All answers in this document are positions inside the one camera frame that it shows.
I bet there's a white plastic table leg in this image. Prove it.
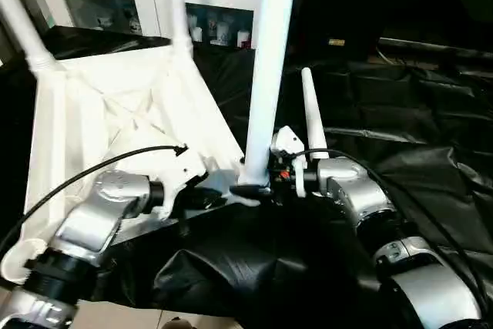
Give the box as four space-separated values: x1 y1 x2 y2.
300 67 330 160
166 0 193 54
0 0 56 69
240 0 300 188

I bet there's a white plastic table top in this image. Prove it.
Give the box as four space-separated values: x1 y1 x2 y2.
0 42 263 284

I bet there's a black plastic mat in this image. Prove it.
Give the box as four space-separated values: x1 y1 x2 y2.
0 25 493 329

